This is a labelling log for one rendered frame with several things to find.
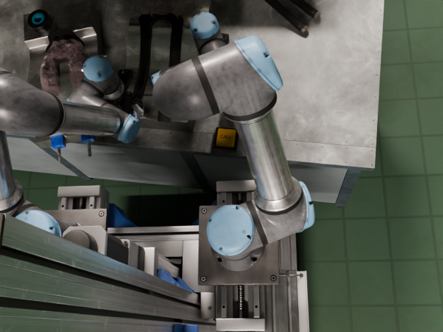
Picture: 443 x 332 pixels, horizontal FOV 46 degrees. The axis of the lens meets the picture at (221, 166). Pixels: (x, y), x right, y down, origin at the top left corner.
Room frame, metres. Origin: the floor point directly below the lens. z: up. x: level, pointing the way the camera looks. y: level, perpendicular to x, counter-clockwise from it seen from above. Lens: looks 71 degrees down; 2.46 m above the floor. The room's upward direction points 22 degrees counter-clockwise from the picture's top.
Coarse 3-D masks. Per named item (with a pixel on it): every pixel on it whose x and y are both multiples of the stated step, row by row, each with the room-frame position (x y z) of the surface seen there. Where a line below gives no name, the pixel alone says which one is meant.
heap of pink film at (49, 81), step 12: (60, 48) 1.19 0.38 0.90; (72, 48) 1.18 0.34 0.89; (84, 48) 1.17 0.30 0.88; (48, 60) 1.17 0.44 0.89; (60, 60) 1.16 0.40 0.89; (72, 60) 1.13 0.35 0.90; (84, 60) 1.11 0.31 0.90; (48, 72) 1.11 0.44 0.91; (72, 72) 1.07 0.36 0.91; (48, 84) 1.07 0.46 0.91; (72, 84) 1.04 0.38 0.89
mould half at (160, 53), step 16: (144, 0) 1.28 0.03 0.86; (160, 0) 1.26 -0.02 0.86; (176, 0) 1.23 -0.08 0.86; (192, 0) 1.20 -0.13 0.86; (208, 0) 1.18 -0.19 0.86; (176, 16) 1.16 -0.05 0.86; (192, 16) 1.14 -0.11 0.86; (128, 32) 1.13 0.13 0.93; (160, 32) 1.07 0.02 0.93; (128, 48) 1.08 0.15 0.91; (160, 48) 1.03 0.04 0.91; (192, 48) 0.98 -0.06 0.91; (128, 64) 1.04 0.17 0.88; (160, 64) 0.99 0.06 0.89; (144, 96) 0.89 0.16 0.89; (144, 112) 0.83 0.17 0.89; (160, 128) 0.79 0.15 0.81; (176, 128) 0.76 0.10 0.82; (192, 128) 0.75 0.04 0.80
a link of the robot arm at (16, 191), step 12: (0, 72) 0.65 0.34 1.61; (0, 132) 0.62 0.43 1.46; (0, 144) 0.60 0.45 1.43; (0, 156) 0.59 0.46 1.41; (0, 168) 0.58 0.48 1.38; (12, 168) 0.60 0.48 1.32; (0, 180) 0.56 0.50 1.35; (12, 180) 0.57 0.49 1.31; (0, 192) 0.55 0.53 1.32; (12, 192) 0.56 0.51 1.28; (0, 204) 0.53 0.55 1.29; (12, 204) 0.53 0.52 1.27; (24, 204) 0.53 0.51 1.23
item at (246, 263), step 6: (210, 246) 0.28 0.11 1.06; (264, 246) 0.23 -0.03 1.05; (216, 252) 0.25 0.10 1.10; (252, 252) 0.22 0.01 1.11; (258, 252) 0.21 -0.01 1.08; (216, 258) 0.25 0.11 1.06; (222, 258) 0.23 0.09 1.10; (246, 258) 0.21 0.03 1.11; (252, 258) 0.21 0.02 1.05; (258, 258) 0.20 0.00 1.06; (222, 264) 0.22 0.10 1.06; (228, 264) 0.22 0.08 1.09; (234, 264) 0.21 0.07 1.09; (240, 264) 0.20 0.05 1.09; (246, 264) 0.20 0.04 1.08; (252, 264) 0.19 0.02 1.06; (234, 270) 0.20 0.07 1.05; (240, 270) 0.19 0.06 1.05
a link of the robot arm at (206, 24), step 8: (200, 16) 0.81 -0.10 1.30; (208, 16) 0.80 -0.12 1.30; (192, 24) 0.80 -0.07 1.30; (200, 24) 0.79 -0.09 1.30; (208, 24) 0.78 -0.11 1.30; (216, 24) 0.78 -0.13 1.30; (192, 32) 0.78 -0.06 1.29; (200, 32) 0.77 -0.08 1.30; (208, 32) 0.76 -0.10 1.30; (216, 32) 0.77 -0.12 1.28; (200, 40) 0.76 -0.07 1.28
